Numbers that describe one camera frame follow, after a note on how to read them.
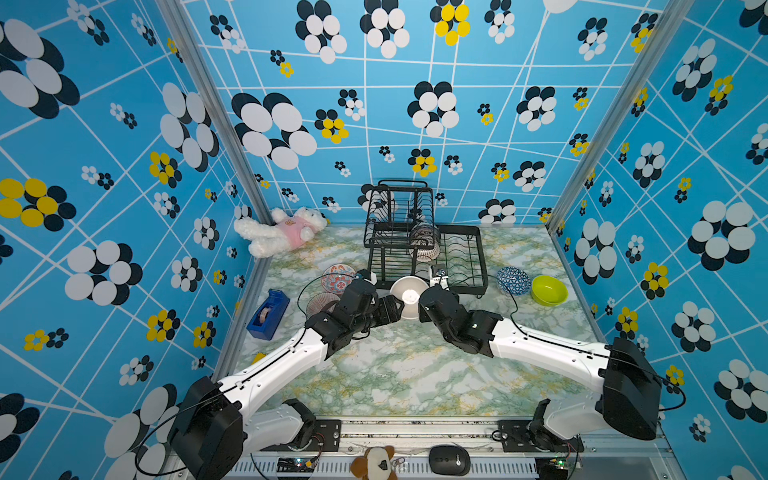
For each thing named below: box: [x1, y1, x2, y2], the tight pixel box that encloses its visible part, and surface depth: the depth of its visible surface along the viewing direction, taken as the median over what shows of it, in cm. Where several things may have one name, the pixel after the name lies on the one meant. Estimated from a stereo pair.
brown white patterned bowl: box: [409, 223, 441, 263], surface depth 110 cm
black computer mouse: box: [428, 445, 471, 477], surface depth 70 cm
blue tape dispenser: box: [246, 288, 290, 341], surface depth 91 cm
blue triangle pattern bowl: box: [496, 266, 531, 296], surface depth 103 cm
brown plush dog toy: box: [350, 445, 398, 480], surface depth 69 cm
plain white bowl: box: [390, 275, 429, 320], surface depth 82 cm
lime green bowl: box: [531, 275, 569, 307], surface depth 99 cm
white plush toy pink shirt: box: [233, 207, 328, 258], surface depth 107 cm
